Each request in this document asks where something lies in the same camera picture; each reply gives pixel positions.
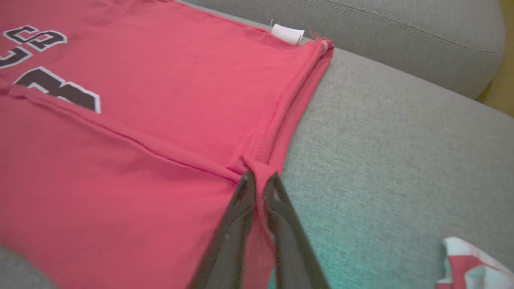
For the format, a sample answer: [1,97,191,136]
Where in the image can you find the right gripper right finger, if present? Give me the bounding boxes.
[263,172,330,289]

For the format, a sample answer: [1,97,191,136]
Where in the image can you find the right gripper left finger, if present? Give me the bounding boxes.
[187,170,257,289]

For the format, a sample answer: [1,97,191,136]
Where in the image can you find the red jersey with black print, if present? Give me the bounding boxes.
[0,0,335,289]

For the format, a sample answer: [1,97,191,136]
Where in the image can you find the red shorts with white stripes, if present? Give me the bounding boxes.
[436,237,514,289]

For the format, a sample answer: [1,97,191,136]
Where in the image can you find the large grey sofa seat cushion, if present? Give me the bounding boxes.
[0,46,514,289]

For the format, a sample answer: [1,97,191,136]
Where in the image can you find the yellow sofa backrest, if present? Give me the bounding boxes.
[476,0,514,117]

